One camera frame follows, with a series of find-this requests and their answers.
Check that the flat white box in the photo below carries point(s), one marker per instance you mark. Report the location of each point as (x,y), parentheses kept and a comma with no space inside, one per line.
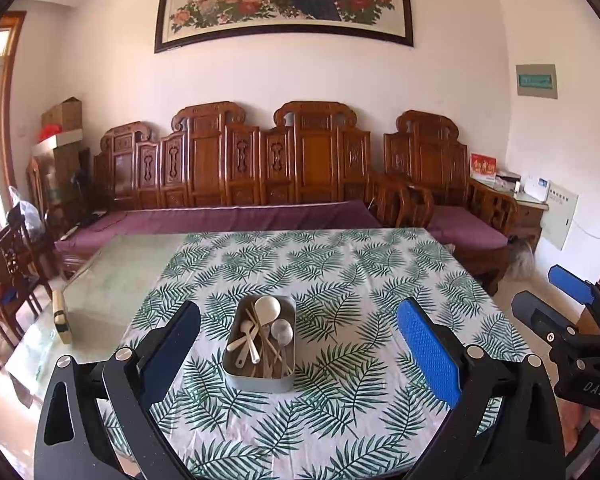
(60,141)

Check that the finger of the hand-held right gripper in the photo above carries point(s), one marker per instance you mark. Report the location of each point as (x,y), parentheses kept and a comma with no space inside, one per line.
(570,280)
(540,312)

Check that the white wall cabinet panel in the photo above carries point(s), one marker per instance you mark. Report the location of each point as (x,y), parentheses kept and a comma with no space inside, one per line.
(560,215)

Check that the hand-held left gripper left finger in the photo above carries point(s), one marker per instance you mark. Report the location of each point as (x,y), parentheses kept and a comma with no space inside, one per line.
(172,355)

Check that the yellow box with black band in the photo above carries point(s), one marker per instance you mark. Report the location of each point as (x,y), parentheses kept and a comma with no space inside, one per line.
(61,317)

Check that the white desktop device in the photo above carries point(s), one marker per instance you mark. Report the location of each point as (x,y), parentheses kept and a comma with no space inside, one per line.
(536,189)

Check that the grey rectangular utensil tray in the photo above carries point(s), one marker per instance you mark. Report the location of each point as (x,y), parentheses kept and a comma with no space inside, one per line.
(257,384)

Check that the red ornament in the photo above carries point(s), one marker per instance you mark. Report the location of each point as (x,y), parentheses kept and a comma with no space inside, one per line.
(47,132)

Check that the large white round spoon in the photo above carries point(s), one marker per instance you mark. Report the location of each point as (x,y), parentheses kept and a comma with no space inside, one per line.
(266,307)

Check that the red desk calendar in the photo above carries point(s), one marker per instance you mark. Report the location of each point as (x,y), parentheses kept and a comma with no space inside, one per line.
(482,166)

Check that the carved wooden armchair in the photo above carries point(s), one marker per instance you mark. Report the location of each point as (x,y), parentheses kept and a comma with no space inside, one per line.
(430,160)

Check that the wooden chopstick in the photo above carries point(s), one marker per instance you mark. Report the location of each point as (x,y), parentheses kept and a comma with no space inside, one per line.
(276,362)

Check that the framed peacock flower painting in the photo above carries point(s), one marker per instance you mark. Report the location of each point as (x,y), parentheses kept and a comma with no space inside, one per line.
(280,5)

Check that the wooden dining chair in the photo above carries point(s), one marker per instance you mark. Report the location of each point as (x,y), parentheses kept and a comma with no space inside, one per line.
(10,280)

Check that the purple armchair cushion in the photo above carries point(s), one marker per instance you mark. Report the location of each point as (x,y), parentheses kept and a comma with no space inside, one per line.
(465,225)

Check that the clear plastic bag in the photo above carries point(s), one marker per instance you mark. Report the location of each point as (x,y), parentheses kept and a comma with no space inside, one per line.
(522,260)

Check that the white plastic bag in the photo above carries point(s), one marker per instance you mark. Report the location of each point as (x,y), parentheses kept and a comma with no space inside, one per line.
(27,210)

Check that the grey wall box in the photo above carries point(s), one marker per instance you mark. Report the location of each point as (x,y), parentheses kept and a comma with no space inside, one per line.
(536,81)

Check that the carved wooden sofa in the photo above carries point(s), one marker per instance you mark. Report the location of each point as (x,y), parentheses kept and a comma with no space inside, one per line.
(230,160)

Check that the brown cardboard box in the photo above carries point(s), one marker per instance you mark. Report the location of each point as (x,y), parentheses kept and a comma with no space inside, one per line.
(62,114)

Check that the leaf print tablecloth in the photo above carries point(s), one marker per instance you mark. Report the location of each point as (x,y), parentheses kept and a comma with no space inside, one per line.
(290,425)

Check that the long purple sofa cushion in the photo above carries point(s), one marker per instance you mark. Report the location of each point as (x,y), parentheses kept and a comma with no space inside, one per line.
(230,217)

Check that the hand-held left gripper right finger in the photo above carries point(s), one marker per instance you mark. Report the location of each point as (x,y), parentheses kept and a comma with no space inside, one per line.
(427,352)

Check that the wooden side table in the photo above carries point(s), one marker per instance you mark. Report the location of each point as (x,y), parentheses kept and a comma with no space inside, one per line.
(527,215)

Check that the wooden window frame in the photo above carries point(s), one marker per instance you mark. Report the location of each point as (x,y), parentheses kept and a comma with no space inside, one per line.
(10,85)

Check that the metal fork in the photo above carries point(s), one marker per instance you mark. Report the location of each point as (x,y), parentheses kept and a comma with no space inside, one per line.
(246,328)

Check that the metal spoon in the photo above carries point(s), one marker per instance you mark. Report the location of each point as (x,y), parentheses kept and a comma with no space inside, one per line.
(281,330)

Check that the dark cabinet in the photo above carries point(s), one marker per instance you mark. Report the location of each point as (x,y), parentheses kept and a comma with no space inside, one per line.
(62,175)

